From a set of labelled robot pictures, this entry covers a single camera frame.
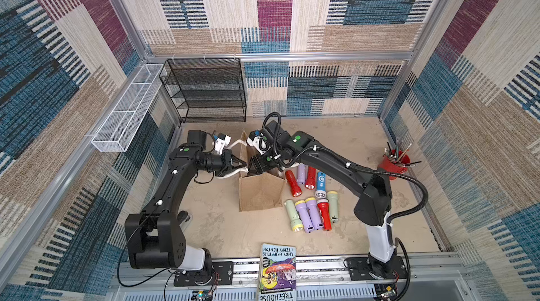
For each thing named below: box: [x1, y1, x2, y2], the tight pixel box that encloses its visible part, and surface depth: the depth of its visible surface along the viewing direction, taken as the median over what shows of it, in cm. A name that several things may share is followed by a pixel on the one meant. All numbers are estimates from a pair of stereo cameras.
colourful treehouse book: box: [258, 242, 297, 301], surface depth 73 cm
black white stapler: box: [177, 210, 192, 233], surface depth 85 cm
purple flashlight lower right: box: [305, 196, 324, 231], surface depth 87 cm
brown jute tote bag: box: [238, 130, 287, 212], surface depth 87 cm
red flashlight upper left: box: [285, 170, 303, 197], surface depth 93 cm
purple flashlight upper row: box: [297, 163, 306, 185], surface depth 96 cm
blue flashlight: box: [315, 171, 327, 200], surface depth 91 cm
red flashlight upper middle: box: [305, 165, 317, 190], surface depth 95 cm
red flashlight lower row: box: [316, 198, 332, 232], surface depth 86 cm
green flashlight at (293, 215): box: [284, 199, 304, 233], surface depth 85 cm
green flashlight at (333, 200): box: [327, 190, 339, 223], surface depth 86 cm
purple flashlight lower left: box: [294, 200, 315, 234], surface depth 85 cm
